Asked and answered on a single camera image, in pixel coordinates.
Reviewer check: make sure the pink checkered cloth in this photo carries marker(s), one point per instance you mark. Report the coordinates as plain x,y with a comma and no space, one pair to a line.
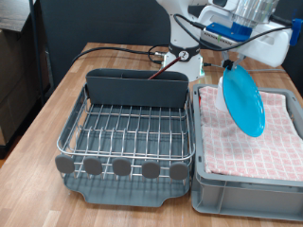
240,151

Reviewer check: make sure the dark gray cutlery holder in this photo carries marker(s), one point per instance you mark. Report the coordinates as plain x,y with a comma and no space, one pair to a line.
135,90

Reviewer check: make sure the blue plate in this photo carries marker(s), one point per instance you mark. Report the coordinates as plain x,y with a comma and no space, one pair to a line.
244,101

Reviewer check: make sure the black metal pole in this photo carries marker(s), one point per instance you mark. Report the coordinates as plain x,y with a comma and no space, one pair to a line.
35,47

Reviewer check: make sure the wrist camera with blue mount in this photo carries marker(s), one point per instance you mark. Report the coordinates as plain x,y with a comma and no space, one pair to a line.
233,30

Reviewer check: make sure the red-brown wooden spoon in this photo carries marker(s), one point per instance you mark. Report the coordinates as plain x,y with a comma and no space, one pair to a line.
164,67

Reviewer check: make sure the dark partition panel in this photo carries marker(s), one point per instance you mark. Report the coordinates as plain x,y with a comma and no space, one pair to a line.
104,22

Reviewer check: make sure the gray plastic drain tray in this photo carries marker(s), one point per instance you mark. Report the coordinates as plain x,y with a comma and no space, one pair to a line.
126,192

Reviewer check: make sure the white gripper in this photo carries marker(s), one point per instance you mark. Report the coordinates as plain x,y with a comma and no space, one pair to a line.
268,47

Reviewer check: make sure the gray plastic crate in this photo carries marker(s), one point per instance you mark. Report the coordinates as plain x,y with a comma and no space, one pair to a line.
246,198

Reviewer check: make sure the cardboard box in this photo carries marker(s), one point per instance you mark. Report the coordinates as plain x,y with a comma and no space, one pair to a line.
15,78

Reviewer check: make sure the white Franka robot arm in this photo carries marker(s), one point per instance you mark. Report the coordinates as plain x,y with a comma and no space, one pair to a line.
184,31

